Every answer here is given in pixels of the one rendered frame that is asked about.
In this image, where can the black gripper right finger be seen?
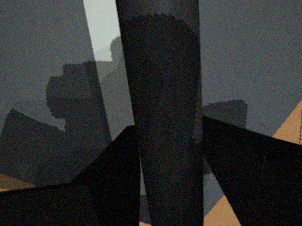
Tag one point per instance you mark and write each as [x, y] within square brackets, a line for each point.
[261, 176]

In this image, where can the dark grey rectangular mat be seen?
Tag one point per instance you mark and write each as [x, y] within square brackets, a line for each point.
[53, 122]

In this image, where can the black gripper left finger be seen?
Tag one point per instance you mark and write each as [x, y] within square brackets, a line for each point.
[106, 193]

